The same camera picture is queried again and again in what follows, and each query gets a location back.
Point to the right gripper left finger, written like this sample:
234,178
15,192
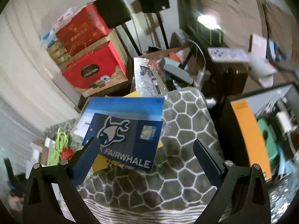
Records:
79,165

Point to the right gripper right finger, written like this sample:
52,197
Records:
211,163

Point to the dark blue Fairwhale card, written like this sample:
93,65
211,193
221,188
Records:
132,142

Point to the clear plastic parts bag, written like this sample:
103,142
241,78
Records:
149,78

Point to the grey honeycomb pattern blanket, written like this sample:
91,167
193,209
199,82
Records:
177,189

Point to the orange edged storage box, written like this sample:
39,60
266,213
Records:
262,127

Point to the white curtain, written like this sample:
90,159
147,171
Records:
30,100

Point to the red Collection gift bag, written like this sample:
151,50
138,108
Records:
100,67

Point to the stacked gold tea boxes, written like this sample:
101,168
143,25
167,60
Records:
58,53

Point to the white phone case box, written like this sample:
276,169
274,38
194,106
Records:
228,55

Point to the pink small box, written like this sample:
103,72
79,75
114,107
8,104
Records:
257,45

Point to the red patterned gift box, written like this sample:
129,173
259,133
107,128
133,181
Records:
85,28

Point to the bright desk lamp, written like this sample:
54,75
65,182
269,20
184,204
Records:
208,21

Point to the left black speaker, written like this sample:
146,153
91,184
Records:
115,13

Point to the brown sofa cushions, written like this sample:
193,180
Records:
240,18

